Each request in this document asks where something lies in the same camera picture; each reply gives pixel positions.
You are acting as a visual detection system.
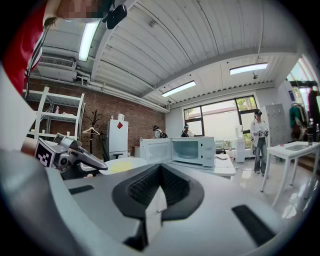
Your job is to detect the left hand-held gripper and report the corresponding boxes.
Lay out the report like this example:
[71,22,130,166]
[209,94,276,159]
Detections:
[34,133,109,180]

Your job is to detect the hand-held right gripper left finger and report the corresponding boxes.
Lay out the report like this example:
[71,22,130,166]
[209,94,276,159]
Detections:
[63,163,161,256]

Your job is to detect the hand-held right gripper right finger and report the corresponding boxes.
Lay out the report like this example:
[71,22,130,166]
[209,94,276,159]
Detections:
[149,163,289,256]

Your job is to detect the yellow item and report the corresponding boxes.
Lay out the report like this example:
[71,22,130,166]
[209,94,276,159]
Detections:
[110,161,134,174]

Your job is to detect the white microwave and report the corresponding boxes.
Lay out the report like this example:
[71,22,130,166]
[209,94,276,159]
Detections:
[139,136,217,168]

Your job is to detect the person's left forearm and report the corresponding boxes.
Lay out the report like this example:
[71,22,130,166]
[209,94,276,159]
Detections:
[20,136,39,157]

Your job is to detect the white table with black line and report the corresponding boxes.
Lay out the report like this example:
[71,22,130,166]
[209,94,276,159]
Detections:
[164,153,237,180]

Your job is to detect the wooden clothes hanger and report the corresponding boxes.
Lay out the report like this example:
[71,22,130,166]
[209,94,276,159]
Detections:
[82,126,101,136]

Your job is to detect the white fridge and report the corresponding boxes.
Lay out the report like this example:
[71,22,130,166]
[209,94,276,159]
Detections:
[106,119,130,161]

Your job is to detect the black coat stand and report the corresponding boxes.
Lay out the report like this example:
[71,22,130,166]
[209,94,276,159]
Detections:
[85,108,104,156]

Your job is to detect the white water dispenser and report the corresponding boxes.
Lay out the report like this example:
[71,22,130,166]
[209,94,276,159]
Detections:
[234,124,248,164]

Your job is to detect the white metal shelf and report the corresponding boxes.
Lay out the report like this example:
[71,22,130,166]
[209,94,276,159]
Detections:
[23,85,86,144]

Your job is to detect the black-framed window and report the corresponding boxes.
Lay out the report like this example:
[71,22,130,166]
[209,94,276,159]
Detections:
[182,95,259,151]

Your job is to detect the white square-legged table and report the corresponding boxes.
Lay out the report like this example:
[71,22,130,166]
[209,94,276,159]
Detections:
[259,140,320,209]

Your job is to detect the grey lockers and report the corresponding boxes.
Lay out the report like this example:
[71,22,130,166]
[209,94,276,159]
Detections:
[260,103,287,149]

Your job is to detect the grey tray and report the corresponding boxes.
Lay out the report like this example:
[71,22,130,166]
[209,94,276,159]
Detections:
[284,144,310,152]

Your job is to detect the white air conditioner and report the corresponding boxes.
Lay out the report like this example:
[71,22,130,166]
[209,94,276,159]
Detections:
[36,45,79,83]

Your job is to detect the long ceiling light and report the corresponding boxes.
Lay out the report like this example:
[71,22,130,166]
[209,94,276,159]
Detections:
[77,20,102,62]
[229,62,269,76]
[160,80,197,98]

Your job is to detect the clothes rack with clothes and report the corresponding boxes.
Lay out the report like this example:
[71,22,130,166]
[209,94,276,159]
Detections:
[288,87,320,144]

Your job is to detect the person's red top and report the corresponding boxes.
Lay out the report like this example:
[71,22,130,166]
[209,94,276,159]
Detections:
[1,0,49,96]

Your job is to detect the black head-worn camera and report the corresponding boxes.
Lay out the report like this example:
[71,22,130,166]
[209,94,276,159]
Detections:
[101,4,128,31]

